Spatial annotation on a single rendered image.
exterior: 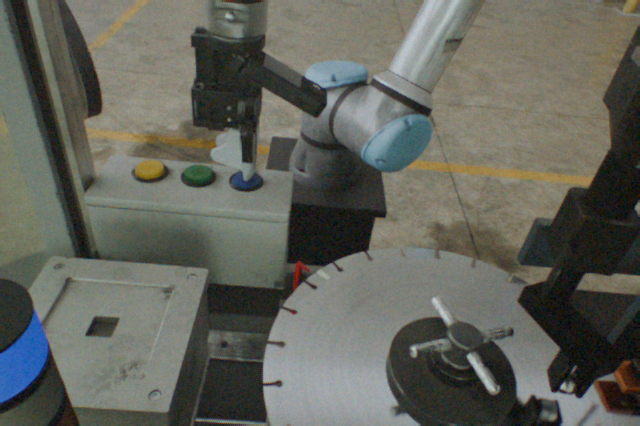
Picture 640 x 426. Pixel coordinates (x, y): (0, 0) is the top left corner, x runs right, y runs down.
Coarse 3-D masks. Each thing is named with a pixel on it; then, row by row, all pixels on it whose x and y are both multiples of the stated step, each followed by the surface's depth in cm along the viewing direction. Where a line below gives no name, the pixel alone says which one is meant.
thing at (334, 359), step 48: (336, 288) 51; (384, 288) 52; (432, 288) 52; (480, 288) 53; (288, 336) 46; (336, 336) 46; (384, 336) 47; (528, 336) 48; (288, 384) 42; (336, 384) 42; (384, 384) 43; (528, 384) 44
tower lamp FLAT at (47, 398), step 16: (48, 368) 22; (48, 384) 22; (16, 400) 20; (32, 400) 21; (48, 400) 22; (64, 400) 23; (0, 416) 20; (16, 416) 21; (32, 416) 21; (48, 416) 22
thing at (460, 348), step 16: (448, 320) 43; (448, 336) 41; (464, 336) 41; (480, 336) 41; (496, 336) 42; (416, 352) 40; (432, 352) 40; (448, 352) 41; (464, 352) 40; (464, 368) 42; (480, 368) 39; (496, 384) 38
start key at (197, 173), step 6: (192, 168) 73; (198, 168) 73; (204, 168) 73; (186, 174) 71; (192, 174) 72; (198, 174) 72; (204, 174) 72; (210, 174) 72; (192, 180) 71; (198, 180) 71; (204, 180) 71
